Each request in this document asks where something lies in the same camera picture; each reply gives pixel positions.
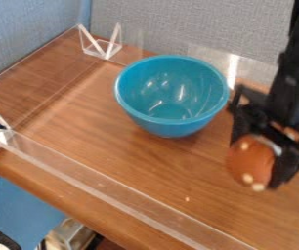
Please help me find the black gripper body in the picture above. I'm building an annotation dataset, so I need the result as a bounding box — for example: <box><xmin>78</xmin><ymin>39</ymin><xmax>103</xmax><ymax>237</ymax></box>
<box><xmin>227</xmin><ymin>85</ymin><xmax>299</xmax><ymax>150</ymax></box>

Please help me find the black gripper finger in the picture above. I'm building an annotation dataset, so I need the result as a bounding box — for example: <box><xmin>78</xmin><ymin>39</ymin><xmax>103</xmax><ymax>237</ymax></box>
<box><xmin>269</xmin><ymin>145</ymin><xmax>299</xmax><ymax>189</ymax></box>
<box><xmin>229</xmin><ymin>110</ymin><xmax>254</xmax><ymax>144</ymax></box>

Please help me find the brown spotted toy mushroom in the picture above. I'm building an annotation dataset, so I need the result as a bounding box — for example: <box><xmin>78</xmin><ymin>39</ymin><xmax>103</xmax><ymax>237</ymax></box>
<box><xmin>225</xmin><ymin>135</ymin><xmax>274</xmax><ymax>192</ymax></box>

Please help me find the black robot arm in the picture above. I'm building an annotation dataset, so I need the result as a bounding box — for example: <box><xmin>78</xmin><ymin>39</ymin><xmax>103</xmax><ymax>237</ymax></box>
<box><xmin>225</xmin><ymin>0</ymin><xmax>299</xmax><ymax>191</ymax></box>

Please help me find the blue plastic bowl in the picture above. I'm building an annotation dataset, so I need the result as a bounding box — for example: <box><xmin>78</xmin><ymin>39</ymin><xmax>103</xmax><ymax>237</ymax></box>
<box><xmin>114</xmin><ymin>55</ymin><xmax>229</xmax><ymax>138</ymax></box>

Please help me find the clear acrylic back barrier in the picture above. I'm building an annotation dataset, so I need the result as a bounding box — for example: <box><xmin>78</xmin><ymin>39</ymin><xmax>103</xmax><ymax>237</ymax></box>
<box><xmin>110</xmin><ymin>28</ymin><xmax>299</xmax><ymax>129</ymax></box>

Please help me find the clear acrylic barrier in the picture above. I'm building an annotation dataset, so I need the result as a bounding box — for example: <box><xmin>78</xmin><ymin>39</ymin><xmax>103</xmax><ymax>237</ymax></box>
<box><xmin>110</xmin><ymin>28</ymin><xmax>299</xmax><ymax>129</ymax></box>
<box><xmin>0</xmin><ymin>130</ymin><xmax>255</xmax><ymax>250</ymax></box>

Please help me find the clear acrylic front barrier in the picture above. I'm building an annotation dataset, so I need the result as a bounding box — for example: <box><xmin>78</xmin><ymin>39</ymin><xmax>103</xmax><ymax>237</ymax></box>
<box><xmin>0</xmin><ymin>130</ymin><xmax>255</xmax><ymax>250</ymax></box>

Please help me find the clear box under table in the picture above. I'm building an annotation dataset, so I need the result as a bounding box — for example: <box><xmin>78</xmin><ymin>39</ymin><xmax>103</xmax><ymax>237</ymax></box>
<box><xmin>34</xmin><ymin>218</ymin><xmax>95</xmax><ymax>250</ymax></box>

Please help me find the clear acrylic corner bracket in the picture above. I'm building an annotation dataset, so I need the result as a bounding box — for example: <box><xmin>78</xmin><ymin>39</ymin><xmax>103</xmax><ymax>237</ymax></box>
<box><xmin>76</xmin><ymin>23</ymin><xmax>122</xmax><ymax>60</ymax></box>

